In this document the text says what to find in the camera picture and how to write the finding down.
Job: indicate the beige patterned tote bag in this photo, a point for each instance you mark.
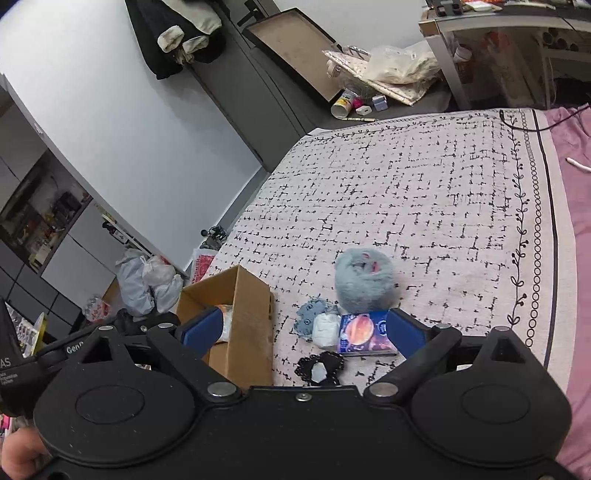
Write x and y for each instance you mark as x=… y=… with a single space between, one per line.
x=397 y=90

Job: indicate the white charger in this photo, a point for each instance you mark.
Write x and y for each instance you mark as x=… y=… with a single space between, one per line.
x=363 y=110

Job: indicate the small lavender box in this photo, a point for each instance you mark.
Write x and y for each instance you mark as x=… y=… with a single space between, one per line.
x=379 y=102

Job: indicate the dark grey wardrobe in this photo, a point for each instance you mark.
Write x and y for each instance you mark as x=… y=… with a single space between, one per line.
x=277 y=101

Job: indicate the white crumpled plastic bag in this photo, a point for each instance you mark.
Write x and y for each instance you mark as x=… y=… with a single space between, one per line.
x=401 y=62

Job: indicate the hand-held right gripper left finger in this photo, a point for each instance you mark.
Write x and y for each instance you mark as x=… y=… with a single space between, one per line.
x=202 y=328

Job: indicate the white black patterned blanket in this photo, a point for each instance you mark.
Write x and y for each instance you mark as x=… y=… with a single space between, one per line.
x=415 y=184

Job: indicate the white stick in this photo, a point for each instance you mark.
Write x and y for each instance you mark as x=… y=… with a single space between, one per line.
x=578 y=165

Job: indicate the pink bed sheet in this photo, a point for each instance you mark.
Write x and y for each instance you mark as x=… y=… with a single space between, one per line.
x=577 y=230

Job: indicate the clear plastic bag with toy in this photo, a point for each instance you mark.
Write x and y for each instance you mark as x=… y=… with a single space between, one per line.
x=364 y=281

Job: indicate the beige hanging jacket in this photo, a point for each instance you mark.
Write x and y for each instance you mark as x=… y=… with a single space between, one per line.
x=194 y=27

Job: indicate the black hanging coat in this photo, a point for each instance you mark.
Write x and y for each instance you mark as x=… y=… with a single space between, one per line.
x=152 y=46

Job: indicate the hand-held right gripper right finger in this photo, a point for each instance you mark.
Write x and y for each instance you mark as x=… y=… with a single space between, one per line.
x=406 y=337

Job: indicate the yellow paper cup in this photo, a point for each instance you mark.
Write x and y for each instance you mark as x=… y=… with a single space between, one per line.
x=341 y=107

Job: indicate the blue planet print packet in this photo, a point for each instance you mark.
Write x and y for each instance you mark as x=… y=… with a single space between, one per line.
x=364 y=332

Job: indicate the black white sneakers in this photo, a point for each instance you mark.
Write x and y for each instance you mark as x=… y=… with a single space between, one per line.
x=214 y=235

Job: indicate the white soft pouch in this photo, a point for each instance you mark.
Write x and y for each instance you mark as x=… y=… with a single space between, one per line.
x=327 y=330

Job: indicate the person's left hand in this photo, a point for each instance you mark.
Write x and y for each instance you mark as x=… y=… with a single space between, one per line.
x=18 y=450

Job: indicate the pile of white plastic bags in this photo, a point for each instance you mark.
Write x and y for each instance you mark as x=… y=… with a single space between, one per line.
x=147 y=281

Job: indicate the black lace hair clip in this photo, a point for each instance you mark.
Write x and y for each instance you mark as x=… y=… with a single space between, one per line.
x=323 y=362

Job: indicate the red white snack packet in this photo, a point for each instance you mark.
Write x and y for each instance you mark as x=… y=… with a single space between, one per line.
x=97 y=310

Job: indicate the cardboard box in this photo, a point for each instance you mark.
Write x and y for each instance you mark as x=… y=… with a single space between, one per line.
x=249 y=323

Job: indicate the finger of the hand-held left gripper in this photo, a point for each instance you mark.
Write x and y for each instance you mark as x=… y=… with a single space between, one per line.
x=131 y=319

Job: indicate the blue denim stuffed toy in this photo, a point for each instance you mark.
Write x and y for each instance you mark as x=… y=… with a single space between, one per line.
x=314 y=314

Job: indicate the grey wall cabinet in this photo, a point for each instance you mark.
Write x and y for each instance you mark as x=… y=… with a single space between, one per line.
x=69 y=258

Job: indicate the thin pen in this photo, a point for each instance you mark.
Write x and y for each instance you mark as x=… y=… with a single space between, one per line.
x=358 y=119

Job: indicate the white desk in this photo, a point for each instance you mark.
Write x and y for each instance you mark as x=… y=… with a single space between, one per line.
x=443 y=41

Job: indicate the black picture frame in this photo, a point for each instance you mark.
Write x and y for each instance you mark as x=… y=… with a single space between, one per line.
x=295 y=50

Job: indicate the red print plastic bag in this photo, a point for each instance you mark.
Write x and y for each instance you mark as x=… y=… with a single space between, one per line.
x=202 y=266

